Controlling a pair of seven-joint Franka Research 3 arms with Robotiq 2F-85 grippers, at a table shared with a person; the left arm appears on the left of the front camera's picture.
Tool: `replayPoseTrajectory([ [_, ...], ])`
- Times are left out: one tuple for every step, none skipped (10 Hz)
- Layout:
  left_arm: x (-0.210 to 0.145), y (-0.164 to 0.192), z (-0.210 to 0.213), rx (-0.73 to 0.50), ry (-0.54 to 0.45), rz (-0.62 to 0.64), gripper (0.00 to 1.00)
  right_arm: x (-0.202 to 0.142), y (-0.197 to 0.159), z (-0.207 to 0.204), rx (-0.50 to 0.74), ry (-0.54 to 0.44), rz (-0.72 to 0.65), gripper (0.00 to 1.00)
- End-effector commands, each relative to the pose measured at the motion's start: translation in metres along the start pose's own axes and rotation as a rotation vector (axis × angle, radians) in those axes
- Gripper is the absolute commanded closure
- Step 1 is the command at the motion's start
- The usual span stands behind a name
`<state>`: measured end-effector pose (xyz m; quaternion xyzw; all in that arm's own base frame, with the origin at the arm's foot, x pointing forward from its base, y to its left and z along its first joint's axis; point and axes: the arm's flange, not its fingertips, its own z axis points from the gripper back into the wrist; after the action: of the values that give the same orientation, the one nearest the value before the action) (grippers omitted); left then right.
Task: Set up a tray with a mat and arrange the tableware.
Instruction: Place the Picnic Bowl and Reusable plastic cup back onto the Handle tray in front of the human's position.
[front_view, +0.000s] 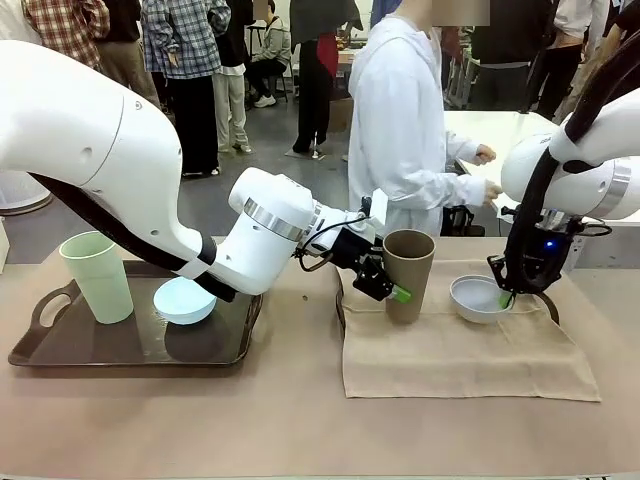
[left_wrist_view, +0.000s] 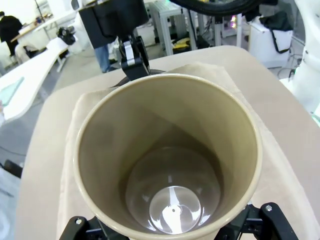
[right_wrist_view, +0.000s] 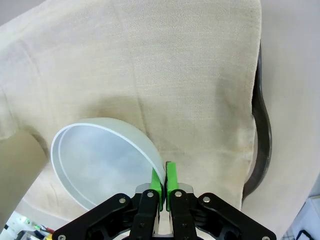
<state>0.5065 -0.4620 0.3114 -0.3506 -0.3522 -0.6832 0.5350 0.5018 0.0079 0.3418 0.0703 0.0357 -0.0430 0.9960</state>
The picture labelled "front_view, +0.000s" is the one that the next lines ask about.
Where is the white background table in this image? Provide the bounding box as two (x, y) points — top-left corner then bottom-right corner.
(442, 109), (587, 272)

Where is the black bag on floor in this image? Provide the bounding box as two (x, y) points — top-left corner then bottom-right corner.
(441, 204), (486, 238)

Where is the pale green plastic cup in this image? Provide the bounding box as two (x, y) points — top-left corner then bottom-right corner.
(59, 230), (135, 326)

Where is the light blue bowl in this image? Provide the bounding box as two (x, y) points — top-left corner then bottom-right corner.
(153, 277), (218, 327)

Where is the person in white hoodie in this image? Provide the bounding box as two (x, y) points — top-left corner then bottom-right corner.
(348, 13), (489, 239)

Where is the right forearm in white sleeve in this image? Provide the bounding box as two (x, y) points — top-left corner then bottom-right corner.
(397, 172), (489, 210)

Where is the left forearm in white sleeve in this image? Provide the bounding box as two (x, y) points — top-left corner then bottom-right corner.
(443, 128), (484, 164)

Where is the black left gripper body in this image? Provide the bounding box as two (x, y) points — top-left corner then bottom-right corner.
(327, 226), (387, 281)

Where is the black braided right arm sleeve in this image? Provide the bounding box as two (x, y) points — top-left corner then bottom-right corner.
(502, 29), (640, 297)

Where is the white round pedestal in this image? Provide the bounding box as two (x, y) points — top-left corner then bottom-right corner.
(0, 169), (54, 217)

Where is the person in black trousers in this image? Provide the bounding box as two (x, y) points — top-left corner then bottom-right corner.
(524, 0), (615, 122)

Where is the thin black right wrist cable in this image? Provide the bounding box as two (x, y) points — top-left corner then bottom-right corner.
(569, 221), (614, 239)

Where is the seated person in grey hoodie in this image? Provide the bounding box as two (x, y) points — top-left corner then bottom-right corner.
(244, 0), (292, 109)

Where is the thin black left wrist cable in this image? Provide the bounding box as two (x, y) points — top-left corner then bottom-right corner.
(293, 210), (370, 274)

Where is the person in grey wide trousers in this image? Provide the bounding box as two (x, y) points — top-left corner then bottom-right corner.
(368, 0), (404, 29)

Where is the dark brown serving tray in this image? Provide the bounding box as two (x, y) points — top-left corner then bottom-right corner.
(335, 267), (561, 337)
(8, 259), (265, 369)

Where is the person in white trousers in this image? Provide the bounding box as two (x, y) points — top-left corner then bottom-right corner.
(212, 0), (254, 154)

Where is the cardboard box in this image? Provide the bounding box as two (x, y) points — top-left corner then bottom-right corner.
(328, 97), (354, 132)

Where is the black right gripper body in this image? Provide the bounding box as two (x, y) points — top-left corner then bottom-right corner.
(519, 222), (575, 296)

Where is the person in red plaid shirt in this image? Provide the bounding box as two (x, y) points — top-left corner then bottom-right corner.
(22, 0), (112, 71)

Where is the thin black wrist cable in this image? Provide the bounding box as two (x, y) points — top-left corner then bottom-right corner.
(293, 210), (370, 274)
(569, 221), (614, 239)

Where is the person in blue plaid shirt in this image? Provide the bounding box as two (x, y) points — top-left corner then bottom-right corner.
(141, 0), (232, 179)

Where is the white bowl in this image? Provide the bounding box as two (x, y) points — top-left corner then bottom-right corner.
(449, 274), (517, 325)

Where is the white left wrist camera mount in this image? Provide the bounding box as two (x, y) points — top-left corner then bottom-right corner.
(358, 189), (390, 232)

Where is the brown tall cup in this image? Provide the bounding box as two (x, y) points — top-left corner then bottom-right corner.
(383, 229), (437, 325)

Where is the person in khaki trousers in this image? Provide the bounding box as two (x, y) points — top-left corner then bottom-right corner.
(94, 0), (167, 110)

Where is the beige cloth mat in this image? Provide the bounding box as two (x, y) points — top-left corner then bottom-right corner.
(341, 260), (602, 403)

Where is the person in white coat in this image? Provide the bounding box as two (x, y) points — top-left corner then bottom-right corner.
(0, 0), (42, 46)

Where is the black left arm cable sleeve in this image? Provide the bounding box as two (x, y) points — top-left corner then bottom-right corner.
(29, 171), (237, 304)

